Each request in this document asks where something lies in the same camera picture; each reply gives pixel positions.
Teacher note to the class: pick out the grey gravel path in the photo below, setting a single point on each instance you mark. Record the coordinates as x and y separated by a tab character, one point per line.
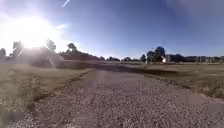
123	100

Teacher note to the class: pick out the row of trees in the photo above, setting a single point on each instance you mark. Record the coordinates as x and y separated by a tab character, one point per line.
73	53

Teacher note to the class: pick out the clump of dark trees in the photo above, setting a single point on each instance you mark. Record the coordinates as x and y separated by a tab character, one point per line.
155	54

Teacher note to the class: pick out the dry grass verge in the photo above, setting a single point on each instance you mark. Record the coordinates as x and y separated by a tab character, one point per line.
30	83

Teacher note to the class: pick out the dry grass field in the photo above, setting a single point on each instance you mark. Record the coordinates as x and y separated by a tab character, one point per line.
196	76

